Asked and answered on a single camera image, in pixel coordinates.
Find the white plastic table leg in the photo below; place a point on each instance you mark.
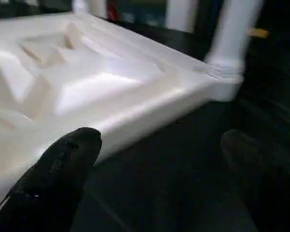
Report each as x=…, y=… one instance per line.
x=231, y=36
x=89, y=7

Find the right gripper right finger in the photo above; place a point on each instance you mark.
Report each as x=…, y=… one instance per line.
x=267, y=193

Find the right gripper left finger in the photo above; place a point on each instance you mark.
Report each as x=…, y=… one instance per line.
x=45, y=188

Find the white glass-door cabinet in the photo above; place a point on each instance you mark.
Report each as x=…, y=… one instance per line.
x=183, y=14

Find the small tan label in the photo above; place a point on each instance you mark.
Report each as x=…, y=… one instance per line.
x=258, y=32

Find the black work mat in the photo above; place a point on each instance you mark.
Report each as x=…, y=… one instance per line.
x=171, y=157

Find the red bottle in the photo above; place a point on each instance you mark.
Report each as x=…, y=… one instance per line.
x=111, y=8

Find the black tall cabinet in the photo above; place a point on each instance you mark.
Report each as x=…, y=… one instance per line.
x=280, y=24

